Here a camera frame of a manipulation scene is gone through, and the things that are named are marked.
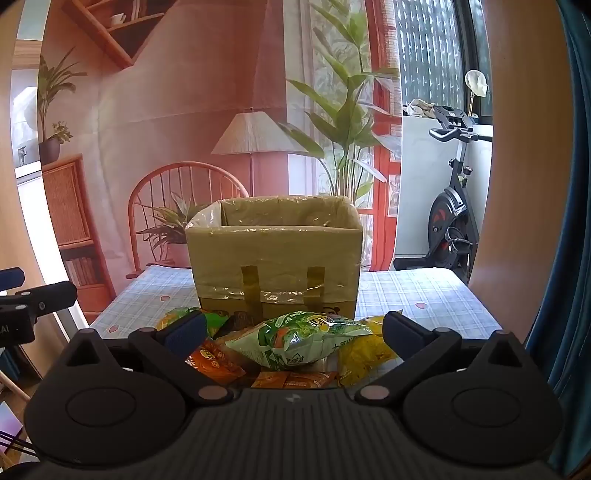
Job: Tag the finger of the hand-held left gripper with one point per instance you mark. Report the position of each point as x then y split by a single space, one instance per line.
48 295
11 278

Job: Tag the cardboard box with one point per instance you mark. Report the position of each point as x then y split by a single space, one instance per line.
277 254

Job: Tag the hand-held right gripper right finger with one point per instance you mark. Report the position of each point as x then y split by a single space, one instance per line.
397 334

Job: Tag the wall poster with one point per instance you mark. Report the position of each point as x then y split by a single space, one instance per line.
184 92

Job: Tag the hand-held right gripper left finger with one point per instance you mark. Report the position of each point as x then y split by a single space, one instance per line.
184 334

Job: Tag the blue curtain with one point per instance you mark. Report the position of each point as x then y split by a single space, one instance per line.
572 230

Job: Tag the black exercise bike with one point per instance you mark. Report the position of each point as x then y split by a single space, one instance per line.
450 221

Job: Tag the dark framed window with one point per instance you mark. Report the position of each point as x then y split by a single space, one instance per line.
429 46

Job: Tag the orange snack bag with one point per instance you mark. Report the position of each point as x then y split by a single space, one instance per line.
214 360

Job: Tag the small orange packet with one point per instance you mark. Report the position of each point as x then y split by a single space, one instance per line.
311 380
270 380

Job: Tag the wooden door frame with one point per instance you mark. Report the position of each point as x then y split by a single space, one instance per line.
521 184

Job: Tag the white cloth on stick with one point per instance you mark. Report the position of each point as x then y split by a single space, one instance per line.
476 82

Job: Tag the green and yellow snack bag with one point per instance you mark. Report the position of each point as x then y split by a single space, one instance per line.
217 321

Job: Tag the crumpled cloth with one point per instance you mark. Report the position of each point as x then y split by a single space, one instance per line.
422 108

